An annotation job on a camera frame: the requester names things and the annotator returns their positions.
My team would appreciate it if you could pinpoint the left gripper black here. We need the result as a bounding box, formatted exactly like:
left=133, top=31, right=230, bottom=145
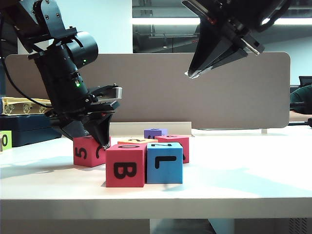
left=45, top=87, right=120, bottom=150

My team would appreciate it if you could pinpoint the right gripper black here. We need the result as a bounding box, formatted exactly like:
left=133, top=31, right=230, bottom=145
left=181, top=0, right=265, bottom=78

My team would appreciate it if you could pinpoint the red block with 5 C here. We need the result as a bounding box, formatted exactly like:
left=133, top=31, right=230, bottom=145
left=73, top=136, right=112, bottom=168

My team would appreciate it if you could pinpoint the red block with 0 B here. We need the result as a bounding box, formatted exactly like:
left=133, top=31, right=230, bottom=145
left=105, top=143, right=146, bottom=188

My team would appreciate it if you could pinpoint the orange block with 2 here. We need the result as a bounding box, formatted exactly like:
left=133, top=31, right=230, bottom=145
left=117, top=137, right=159, bottom=146

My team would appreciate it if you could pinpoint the red block with 4 Y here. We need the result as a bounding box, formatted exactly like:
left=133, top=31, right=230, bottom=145
left=155, top=134, right=190, bottom=164

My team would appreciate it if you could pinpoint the blue block with L 3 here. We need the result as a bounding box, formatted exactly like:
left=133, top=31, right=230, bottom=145
left=145, top=142, right=184, bottom=184

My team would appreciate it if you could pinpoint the purple block with R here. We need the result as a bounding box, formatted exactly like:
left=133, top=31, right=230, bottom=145
left=143, top=128, right=169, bottom=140

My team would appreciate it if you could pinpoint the dark blue case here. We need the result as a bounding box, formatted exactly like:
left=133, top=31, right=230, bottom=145
left=0, top=114, right=63, bottom=148

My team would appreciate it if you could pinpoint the brown desk partition panel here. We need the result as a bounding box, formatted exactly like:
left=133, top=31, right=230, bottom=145
left=4, top=51, right=291, bottom=130

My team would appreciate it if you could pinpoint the yellow patterned box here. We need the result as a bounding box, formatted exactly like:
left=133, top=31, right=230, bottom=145
left=0, top=97, right=53, bottom=115

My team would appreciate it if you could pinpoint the green block with 0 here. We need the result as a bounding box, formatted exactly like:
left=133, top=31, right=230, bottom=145
left=0, top=130, right=12, bottom=151

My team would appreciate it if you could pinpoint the person in dark green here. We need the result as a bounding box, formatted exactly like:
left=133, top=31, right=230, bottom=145
left=289, top=84, right=312, bottom=115

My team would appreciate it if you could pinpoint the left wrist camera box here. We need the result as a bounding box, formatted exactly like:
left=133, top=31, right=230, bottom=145
left=89, top=83, right=123, bottom=100

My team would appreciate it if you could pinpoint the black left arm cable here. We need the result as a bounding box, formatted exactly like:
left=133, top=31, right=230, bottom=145
left=0, top=14, right=54, bottom=108

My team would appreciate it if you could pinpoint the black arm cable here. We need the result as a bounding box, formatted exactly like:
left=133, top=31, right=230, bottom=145
left=0, top=14, right=54, bottom=108
left=255, top=0, right=293, bottom=34

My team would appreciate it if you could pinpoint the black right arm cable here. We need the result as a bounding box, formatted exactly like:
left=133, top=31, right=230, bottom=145
left=255, top=0, right=293, bottom=34

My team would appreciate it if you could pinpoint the beige cable tray flap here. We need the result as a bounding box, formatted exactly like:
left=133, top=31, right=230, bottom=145
left=109, top=121, right=192, bottom=136

